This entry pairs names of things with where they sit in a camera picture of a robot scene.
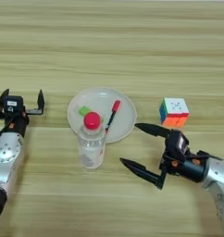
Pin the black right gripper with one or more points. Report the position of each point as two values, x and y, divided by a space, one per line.
188 169

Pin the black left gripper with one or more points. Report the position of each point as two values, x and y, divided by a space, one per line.
16 125

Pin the round white plate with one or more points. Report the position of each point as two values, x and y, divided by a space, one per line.
123 123

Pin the multicoloured puzzle cube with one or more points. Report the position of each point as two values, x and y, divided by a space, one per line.
175 111

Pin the red and black marker pen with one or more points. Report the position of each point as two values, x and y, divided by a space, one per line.
116 106

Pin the clear bottle with red cap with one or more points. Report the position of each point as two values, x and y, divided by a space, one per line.
91 145

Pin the green rectangular block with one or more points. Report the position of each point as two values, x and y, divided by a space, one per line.
83 110

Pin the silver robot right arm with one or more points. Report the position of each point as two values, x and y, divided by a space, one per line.
220 179

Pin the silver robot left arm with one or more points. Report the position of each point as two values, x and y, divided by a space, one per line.
6 160

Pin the black labelled box left gripper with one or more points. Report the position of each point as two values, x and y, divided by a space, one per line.
12 105

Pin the black labelled box gripper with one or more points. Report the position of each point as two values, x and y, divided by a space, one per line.
12 105
178 145

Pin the black labelled box right gripper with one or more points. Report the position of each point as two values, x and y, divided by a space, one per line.
178 145

